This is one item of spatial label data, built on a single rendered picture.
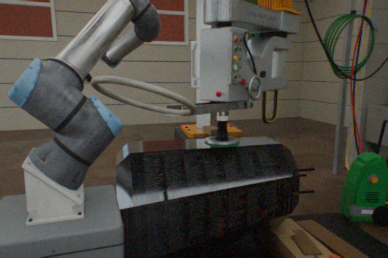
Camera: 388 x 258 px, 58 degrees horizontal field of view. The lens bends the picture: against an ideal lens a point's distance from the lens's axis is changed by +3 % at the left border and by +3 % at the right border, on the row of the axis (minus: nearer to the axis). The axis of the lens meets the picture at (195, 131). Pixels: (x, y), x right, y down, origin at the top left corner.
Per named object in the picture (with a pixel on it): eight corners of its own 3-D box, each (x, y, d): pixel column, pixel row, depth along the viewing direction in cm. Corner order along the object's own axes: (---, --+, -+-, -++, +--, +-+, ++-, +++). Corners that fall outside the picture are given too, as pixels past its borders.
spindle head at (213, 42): (230, 100, 238) (231, 33, 230) (258, 102, 225) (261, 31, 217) (198, 105, 210) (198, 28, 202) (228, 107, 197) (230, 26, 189)
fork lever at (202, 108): (229, 106, 236) (230, 99, 235) (254, 108, 224) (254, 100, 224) (160, 114, 182) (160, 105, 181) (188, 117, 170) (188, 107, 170)
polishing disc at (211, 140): (237, 137, 225) (237, 135, 225) (240, 144, 204) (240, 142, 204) (205, 137, 226) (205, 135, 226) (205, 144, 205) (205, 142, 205)
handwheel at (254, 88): (248, 99, 222) (248, 75, 219) (262, 99, 216) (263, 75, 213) (236, 100, 210) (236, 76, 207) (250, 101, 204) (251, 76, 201)
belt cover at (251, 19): (267, 40, 276) (268, 18, 273) (298, 39, 260) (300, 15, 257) (193, 30, 201) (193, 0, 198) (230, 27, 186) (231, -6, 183)
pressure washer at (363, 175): (375, 210, 329) (384, 118, 314) (395, 227, 295) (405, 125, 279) (336, 208, 331) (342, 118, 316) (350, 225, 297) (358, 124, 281)
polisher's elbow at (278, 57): (253, 77, 260) (253, 51, 257) (268, 77, 273) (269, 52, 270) (273, 78, 247) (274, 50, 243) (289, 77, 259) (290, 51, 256)
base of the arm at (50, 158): (78, 197, 109) (99, 172, 110) (24, 162, 103) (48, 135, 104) (79, 178, 127) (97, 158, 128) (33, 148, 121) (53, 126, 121)
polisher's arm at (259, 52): (264, 100, 277) (266, 37, 268) (291, 102, 263) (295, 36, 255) (211, 109, 220) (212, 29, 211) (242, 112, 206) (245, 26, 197)
